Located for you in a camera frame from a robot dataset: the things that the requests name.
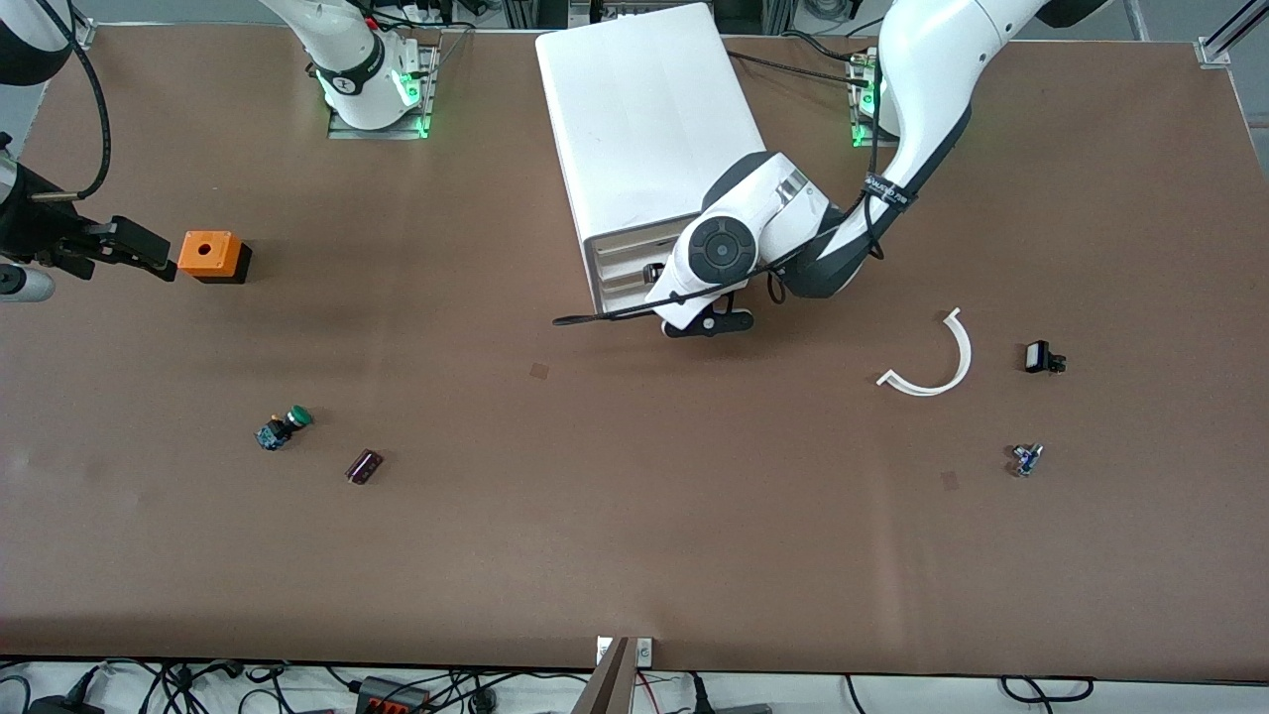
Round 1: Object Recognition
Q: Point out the white plastic drawer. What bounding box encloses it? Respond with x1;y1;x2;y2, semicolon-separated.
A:
592;220;700;264
600;268;667;318
596;248;675;284

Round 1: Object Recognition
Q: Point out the white plastic drawer cabinet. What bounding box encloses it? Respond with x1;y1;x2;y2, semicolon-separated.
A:
535;2;786;318

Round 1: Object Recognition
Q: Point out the green mushroom push button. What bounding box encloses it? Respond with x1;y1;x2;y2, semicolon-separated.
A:
255;405;314;452

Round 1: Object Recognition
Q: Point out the brown table cover mat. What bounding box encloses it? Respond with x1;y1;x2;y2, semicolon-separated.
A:
0;25;1269;685

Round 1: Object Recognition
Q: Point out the white curved plastic clip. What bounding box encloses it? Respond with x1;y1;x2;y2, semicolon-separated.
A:
876;307;974;398

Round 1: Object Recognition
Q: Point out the black power plug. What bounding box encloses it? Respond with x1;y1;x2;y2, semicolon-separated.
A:
684;674;774;714

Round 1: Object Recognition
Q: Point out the black orange power adapter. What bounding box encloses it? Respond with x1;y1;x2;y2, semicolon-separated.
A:
357;676;432;714

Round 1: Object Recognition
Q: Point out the orange push button enclosure box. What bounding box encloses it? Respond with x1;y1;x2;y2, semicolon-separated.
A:
177;230;253;286

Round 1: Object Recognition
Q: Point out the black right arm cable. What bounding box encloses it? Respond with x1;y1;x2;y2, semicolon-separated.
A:
30;0;113;201

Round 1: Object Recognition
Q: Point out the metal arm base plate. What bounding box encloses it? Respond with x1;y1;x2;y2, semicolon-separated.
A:
851;50;883;150
327;45;434;140

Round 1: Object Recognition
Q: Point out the black braided table cable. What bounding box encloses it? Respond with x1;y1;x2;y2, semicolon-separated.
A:
783;30;878;65
727;50;868;85

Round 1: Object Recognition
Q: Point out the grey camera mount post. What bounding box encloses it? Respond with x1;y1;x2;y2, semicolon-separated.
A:
573;637;635;714

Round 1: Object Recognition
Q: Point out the black looped cable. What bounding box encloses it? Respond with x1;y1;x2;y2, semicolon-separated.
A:
999;674;1096;706

